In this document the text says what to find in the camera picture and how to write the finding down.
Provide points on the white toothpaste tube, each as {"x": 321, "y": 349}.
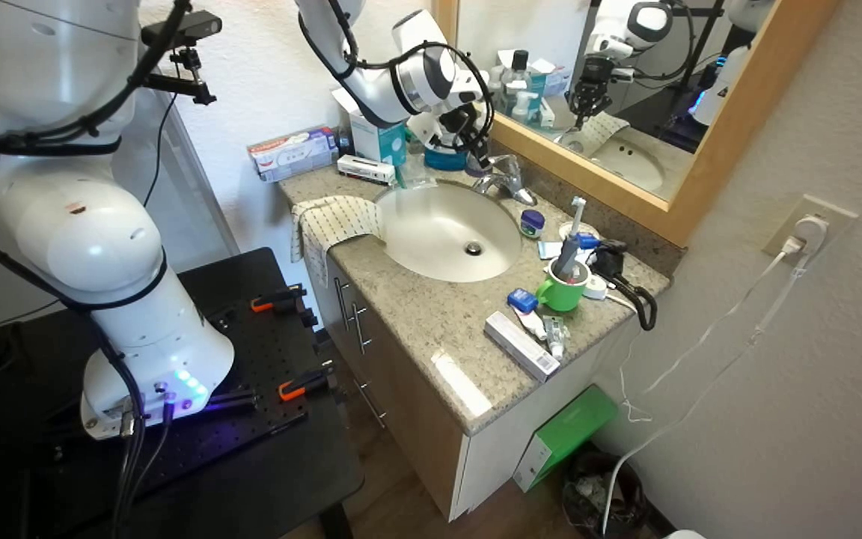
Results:
{"x": 541, "y": 331}

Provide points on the green plastic cup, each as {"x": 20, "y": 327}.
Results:
{"x": 557, "y": 295}

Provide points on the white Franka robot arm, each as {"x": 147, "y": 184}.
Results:
{"x": 72, "y": 228}

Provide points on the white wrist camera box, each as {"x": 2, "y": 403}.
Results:
{"x": 424, "y": 123}

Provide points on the white oval sink basin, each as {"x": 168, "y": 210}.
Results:
{"x": 440, "y": 234}

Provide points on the white striped hand towel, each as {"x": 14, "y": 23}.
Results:
{"x": 337, "y": 220}

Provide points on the orange black clamp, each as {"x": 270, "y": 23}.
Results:
{"x": 276, "y": 303}
{"x": 297, "y": 391}

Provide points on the tissue box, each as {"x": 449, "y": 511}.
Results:
{"x": 291, "y": 153}

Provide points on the blue white electric toothbrush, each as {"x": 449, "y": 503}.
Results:
{"x": 569, "y": 243}

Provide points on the black robot table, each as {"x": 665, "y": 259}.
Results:
{"x": 253, "y": 469}

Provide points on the small white carton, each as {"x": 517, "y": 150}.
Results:
{"x": 364, "y": 169}

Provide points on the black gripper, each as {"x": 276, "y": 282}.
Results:
{"x": 466, "y": 123}

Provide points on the long white toothpaste box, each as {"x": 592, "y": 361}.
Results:
{"x": 521, "y": 346}

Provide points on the black external camera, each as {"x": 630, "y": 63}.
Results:
{"x": 188, "y": 29}

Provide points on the black trash bin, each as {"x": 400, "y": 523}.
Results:
{"x": 601, "y": 497}

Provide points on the chrome sink faucet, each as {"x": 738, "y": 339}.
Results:
{"x": 505, "y": 180}

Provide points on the wood framed wall mirror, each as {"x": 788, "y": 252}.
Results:
{"x": 711, "y": 150}

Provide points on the blue floss container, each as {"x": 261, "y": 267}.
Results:
{"x": 521, "y": 301}

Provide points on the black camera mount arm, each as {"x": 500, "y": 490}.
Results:
{"x": 188, "y": 84}

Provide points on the flat white bar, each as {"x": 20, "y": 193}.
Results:
{"x": 463, "y": 384}

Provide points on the small blue jar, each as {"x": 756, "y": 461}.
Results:
{"x": 532, "y": 223}

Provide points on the granite top vanity cabinet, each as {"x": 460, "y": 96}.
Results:
{"x": 419, "y": 319}

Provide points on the white wall outlet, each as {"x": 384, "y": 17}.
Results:
{"x": 809, "y": 228}

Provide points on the green white cardboard box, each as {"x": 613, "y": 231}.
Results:
{"x": 569, "y": 430}

